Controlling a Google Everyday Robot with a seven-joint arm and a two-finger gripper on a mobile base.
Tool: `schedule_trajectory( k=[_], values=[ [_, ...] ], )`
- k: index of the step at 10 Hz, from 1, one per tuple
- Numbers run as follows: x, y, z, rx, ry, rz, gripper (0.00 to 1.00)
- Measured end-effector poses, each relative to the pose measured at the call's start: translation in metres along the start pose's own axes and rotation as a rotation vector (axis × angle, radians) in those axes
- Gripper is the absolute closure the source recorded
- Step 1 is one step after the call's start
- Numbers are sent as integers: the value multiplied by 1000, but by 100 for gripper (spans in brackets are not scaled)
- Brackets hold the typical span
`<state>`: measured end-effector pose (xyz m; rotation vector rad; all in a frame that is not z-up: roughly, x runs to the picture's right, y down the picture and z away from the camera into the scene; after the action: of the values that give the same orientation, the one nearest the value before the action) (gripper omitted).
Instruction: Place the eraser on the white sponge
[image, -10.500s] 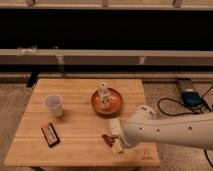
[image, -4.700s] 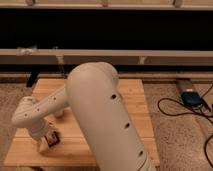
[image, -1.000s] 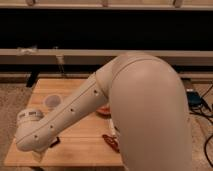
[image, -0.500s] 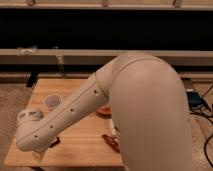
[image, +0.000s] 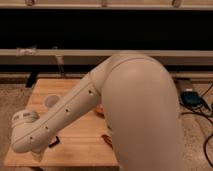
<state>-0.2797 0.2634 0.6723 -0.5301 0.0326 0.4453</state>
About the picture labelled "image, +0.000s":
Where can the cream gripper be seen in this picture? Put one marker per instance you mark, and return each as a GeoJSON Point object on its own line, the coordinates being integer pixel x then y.
{"type": "Point", "coordinates": [37, 155]}

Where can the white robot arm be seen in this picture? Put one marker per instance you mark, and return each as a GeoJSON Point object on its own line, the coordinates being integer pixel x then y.
{"type": "Point", "coordinates": [141, 108]}

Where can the wooden table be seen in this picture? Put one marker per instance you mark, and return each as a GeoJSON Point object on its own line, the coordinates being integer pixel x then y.
{"type": "Point", "coordinates": [81, 143]}

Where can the brown red-tipped object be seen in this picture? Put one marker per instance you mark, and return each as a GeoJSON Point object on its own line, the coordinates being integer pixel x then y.
{"type": "Point", "coordinates": [107, 140]}

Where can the orange plate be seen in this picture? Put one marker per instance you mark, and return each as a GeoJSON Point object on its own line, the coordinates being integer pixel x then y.
{"type": "Point", "coordinates": [99, 109]}

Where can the blue power adapter box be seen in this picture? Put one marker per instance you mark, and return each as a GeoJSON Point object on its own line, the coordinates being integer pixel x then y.
{"type": "Point", "coordinates": [191, 98]}

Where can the wooden shelf rail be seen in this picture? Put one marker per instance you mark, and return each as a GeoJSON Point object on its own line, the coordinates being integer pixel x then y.
{"type": "Point", "coordinates": [83, 57]}

